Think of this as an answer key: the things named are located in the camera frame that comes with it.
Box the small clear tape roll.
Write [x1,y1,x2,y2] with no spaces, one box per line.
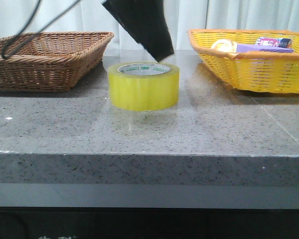
[211,39,237,53]

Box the yellow packing tape roll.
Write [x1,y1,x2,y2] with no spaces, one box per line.
[107,62,180,111]

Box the purple box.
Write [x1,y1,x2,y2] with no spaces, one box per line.
[236,44,294,53]

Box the colourful small packet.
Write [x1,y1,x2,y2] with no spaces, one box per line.
[255,37,293,49]

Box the black cabinet front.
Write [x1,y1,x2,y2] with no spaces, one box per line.
[0,207,299,239]

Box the white curtain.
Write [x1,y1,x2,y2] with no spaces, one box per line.
[0,0,299,51]

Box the brown wicker basket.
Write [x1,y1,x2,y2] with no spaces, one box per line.
[0,31,114,92]

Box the yellow wicker basket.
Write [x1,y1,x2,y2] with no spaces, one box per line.
[187,29,299,94]

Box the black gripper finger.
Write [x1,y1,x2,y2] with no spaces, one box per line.
[102,0,174,62]

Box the black cable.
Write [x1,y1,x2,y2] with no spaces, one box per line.
[1,0,83,60]

